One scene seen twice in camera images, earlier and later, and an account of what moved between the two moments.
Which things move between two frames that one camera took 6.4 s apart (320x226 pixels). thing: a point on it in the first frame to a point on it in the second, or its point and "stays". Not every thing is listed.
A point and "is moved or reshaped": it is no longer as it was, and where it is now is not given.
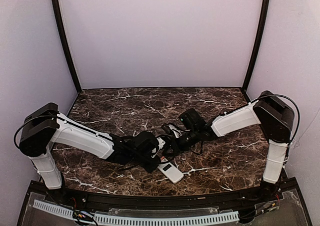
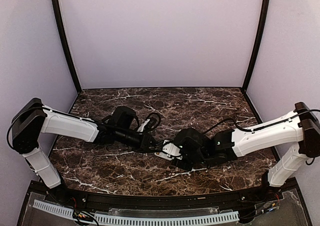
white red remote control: x=172 y=172 is moved or reshaped
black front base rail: x=284 y=190 stays
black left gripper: x=155 y=163 to x=148 y=141
